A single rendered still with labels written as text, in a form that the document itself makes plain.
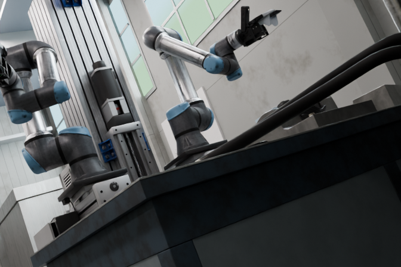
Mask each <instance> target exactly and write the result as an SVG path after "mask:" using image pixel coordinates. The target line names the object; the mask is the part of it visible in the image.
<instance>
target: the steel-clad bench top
mask: <svg viewBox="0 0 401 267"><path fill-rule="evenodd" d="M399 106H401V104H400V105H396V106H393V107H389V108H385V109H382V110H378V111H375V112H372V113H368V114H364V115H361V116H357V117H354V118H351V119H347V120H343V121H340V122H336V123H332V124H330V125H326V126H321V127H319V128H315V129H311V130H308V131H304V132H300V133H296V134H293V135H290V136H286V137H283V138H279V139H275V140H272V141H269V142H265V143H262V144H258V145H254V146H251V147H247V148H243V149H241V150H237V151H233V152H230V153H226V154H222V155H219V156H215V157H211V158H208V159H205V160H201V161H198V162H194V163H191V164H186V165H184V166H180V167H176V168H173V169H169V170H165V171H162V172H158V173H154V174H152V175H148V176H144V177H141V178H138V179H137V180H135V181H134V182H133V183H131V184H130V185H128V186H127V187H126V188H124V189H123V190H122V191H120V192H119V193H117V194H116V195H114V196H113V197H112V198H110V199H109V200H107V201H106V202H105V203H103V204H102V205H101V206H99V207H98V208H96V209H95V210H94V211H92V212H91V213H90V214H88V215H86V217H84V218H82V219H81V220H80V221H79V222H77V223H75V224H74V225H73V226H71V227H70V228H69V229H67V230H66V231H65V232H63V233H62V234H60V235H59V236H58V237H56V238H55V239H53V240H52V241H50V242H49V243H48V244H46V245H45V246H43V247H42V248H41V249H39V250H38V251H37V252H35V253H34V254H33V255H31V256H30V258H31V257H32V256H34V255H35V254H37V253H38V252H39V251H41V250H42V249H44V248H45V247H46V246H48V245H49V244H51V243H52V242H53V241H55V240H56V239H58V238H59V237H61V236H62V235H63V234H65V233H66V232H67V231H69V230H71V229H72V228H73V227H75V226H76V225H77V224H79V223H80V222H82V221H83V220H84V219H86V218H87V217H89V216H90V215H92V214H93V213H94V212H96V211H97V210H98V209H100V208H102V207H103V206H104V205H106V204H107V203H108V202H110V201H112V200H113V199H114V198H116V197H117V196H118V195H120V194H121V193H123V192H124V191H126V190H127V189H128V188H130V187H131V186H133V185H134V184H135V183H137V182H138V181H139V180H142V179H146V178H150V177H153V176H156V175H160V174H163V173H167V172H171V171H173V170H177V169H181V168H184V167H188V166H192V165H195V164H199V163H203V162H207V161H209V160H213V159H217V158H220V157H224V156H228V155H230V154H234V153H238V152H241V151H245V150H248V149H251V148H255V147H259V146H262V145H266V144H269V143H272V142H276V141H280V140H283V139H287V138H290V137H293V136H297V135H301V134H304V133H307V132H311V131H315V130H318V129H322V128H325V127H328V126H332V125H336V124H339V123H342V122H346V121H349V120H353V119H357V118H360V117H363V116H368V115H370V114H374V113H378V112H381V111H385V110H389V109H391V108H395V107H399Z"/></svg>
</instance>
